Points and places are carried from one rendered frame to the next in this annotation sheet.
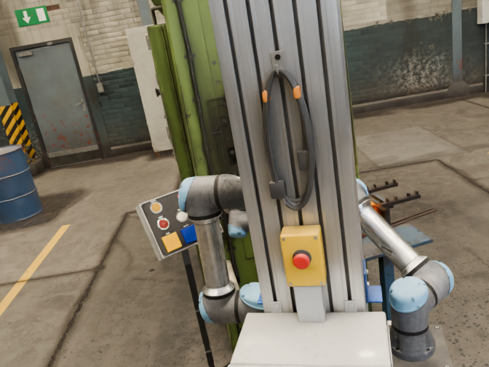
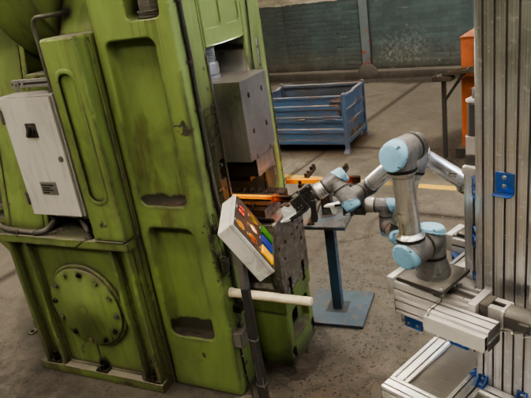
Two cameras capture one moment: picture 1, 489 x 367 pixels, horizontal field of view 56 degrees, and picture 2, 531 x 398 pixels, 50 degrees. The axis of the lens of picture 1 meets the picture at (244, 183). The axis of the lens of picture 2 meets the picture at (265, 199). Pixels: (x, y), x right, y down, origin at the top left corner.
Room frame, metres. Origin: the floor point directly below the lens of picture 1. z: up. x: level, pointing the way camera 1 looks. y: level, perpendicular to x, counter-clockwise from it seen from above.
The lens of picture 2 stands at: (0.74, 2.15, 2.11)
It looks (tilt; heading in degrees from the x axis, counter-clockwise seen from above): 22 degrees down; 305
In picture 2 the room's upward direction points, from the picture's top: 9 degrees counter-clockwise
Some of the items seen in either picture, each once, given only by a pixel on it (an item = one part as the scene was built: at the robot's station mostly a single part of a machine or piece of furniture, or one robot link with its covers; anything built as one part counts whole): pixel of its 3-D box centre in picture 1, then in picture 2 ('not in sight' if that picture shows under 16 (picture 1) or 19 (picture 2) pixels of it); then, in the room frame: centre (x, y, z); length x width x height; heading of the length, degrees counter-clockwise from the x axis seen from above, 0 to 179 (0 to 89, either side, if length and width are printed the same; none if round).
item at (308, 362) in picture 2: not in sight; (302, 354); (2.25, -0.18, 0.01); 0.58 x 0.39 x 0.01; 97
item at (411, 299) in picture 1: (410, 302); not in sight; (1.26, -0.46, 0.98); 0.13 x 0.12 x 0.14; 128
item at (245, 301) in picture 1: (257, 305); (430, 238); (1.39, 0.03, 0.98); 0.13 x 0.12 x 0.14; 73
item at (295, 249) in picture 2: not in sight; (248, 243); (2.52, -0.21, 0.69); 0.56 x 0.38 x 0.45; 7
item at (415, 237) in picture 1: (383, 238); (328, 214); (2.24, -0.70, 0.69); 0.40 x 0.30 x 0.02; 101
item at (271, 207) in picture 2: not in sight; (238, 204); (2.51, -0.15, 0.96); 0.42 x 0.20 x 0.09; 7
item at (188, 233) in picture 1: (190, 234); (265, 244); (2.04, 0.30, 1.01); 0.07 x 0.05 x 0.07; 122
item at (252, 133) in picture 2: not in sight; (226, 114); (2.51, -0.20, 1.46); 0.42 x 0.39 x 0.40; 7
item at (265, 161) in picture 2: not in sight; (230, 161); (2.51, -0.15, 1.21); 0.42 x 0.20 x 0.10; 7
